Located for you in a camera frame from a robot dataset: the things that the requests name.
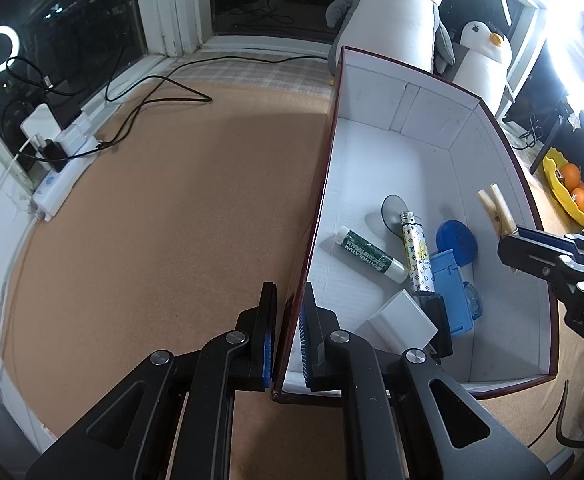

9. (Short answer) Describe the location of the black power plug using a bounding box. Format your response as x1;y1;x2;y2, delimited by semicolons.
34;137;70;173

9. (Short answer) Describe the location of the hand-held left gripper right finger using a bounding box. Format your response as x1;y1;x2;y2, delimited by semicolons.
297;281;552;480

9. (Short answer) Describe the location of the white power strip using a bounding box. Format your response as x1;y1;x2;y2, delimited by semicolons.
32;110;104;223

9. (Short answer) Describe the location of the round blue tin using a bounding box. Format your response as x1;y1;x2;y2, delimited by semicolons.
436;220;477;266

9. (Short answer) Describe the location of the white window frame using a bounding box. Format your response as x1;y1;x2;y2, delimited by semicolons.
0;0;572;201

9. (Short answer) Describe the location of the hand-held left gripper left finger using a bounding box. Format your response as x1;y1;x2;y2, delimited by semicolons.
24;281;279;480

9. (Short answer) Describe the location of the red cardboard box white inside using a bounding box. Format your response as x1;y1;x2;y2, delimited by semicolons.
271;46;558;406

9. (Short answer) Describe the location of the black stand leg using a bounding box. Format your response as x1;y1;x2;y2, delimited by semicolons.
529;105;580;176

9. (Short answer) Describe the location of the black plastic bar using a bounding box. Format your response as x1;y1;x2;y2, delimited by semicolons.
414;294;454;359

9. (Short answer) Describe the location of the beige plaid cloth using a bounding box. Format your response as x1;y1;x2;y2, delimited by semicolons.
169;55;340;98

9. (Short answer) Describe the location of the small penguin plush toy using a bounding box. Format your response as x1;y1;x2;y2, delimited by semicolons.
452;21;513;116

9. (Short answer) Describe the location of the white plug adapter block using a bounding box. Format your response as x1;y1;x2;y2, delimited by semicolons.
20;103;63;143

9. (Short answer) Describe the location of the white ring light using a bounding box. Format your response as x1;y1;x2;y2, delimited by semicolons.
542;0;584;126

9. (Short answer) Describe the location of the blue plastic phone stand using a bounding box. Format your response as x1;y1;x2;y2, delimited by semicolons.
429;250;483;336

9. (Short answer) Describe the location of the yellow plastic fruit bowl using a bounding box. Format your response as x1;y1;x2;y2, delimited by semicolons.
543;147;584;227

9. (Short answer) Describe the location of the black cable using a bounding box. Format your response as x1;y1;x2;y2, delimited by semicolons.
94;55;333;153

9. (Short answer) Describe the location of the large penguin plush toy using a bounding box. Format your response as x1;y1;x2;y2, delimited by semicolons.
326;0;456;86

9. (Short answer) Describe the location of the green white lip balm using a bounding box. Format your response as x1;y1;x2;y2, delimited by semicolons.
335;226;409;283

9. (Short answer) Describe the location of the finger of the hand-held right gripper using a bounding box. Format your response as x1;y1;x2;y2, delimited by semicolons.
516;226;584;256
496;236;584;311

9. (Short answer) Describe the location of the white patterned lighter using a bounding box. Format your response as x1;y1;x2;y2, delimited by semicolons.
399;211;433;295

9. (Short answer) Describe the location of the white wall charger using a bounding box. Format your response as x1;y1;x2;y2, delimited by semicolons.
356;290;438;353

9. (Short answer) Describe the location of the wooden clothespin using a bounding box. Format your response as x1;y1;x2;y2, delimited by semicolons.
478;183;520;276

